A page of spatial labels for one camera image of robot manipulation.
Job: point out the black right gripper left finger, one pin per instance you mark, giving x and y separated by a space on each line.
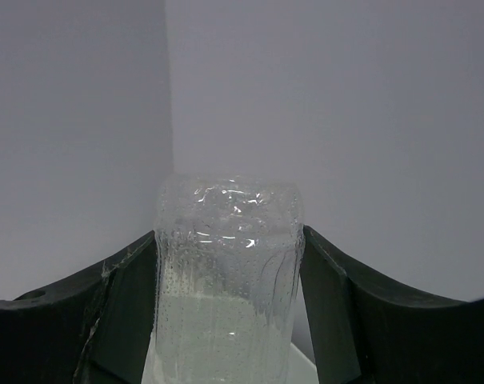
91 327

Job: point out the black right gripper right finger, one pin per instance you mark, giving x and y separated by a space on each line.
366 327

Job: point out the clear crushed plastic bottle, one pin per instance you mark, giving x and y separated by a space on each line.
229 251

